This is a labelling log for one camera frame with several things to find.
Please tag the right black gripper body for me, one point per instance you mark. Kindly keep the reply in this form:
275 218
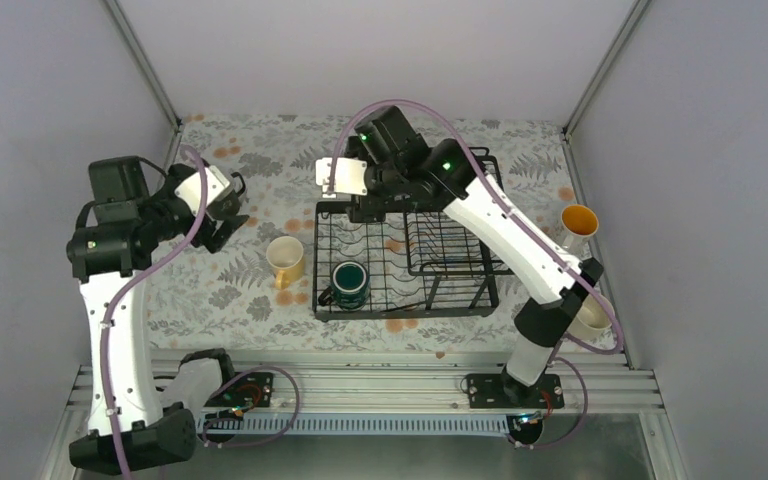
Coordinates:
364 211

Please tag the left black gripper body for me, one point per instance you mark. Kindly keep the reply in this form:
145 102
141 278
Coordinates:
202 236

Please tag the black wire dish rack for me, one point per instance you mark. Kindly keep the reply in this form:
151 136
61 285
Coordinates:
422 264

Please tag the yellow mug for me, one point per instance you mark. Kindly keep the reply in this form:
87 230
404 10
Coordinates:
286 258

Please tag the white mug orange interior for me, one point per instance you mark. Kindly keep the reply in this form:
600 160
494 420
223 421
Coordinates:
579 224

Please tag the beige cream mug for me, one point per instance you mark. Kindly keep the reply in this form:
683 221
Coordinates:
591 321

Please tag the black mug white rim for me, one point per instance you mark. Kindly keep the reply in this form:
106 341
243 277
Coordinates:
227 205

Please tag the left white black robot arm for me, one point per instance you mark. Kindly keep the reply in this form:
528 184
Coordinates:
134 424

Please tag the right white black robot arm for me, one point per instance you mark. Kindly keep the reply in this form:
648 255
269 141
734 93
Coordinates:
379 154

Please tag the dark green mug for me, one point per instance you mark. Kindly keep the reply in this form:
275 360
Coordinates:
348 288

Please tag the floral patterned tablecloth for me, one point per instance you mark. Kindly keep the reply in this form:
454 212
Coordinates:
228 299

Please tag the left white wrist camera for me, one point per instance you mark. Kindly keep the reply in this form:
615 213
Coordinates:
190 191

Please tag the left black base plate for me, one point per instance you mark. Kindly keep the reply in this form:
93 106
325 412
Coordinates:
253 390

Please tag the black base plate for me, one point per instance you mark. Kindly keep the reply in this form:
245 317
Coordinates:
493 391
253 390

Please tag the aluminium mounting rail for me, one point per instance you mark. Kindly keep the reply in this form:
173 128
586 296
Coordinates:
426 389

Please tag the grey slotted cable duct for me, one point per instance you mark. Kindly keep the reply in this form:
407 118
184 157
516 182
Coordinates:
364 424

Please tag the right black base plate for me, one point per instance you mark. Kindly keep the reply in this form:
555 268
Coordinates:
493 391

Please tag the left aluminium frame post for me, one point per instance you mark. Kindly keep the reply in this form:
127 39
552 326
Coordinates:
137 52

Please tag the aluminium frame post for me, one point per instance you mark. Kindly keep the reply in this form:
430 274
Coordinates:
137 52
622 37

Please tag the right aluminium frame post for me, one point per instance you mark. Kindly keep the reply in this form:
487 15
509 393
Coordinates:
622 37

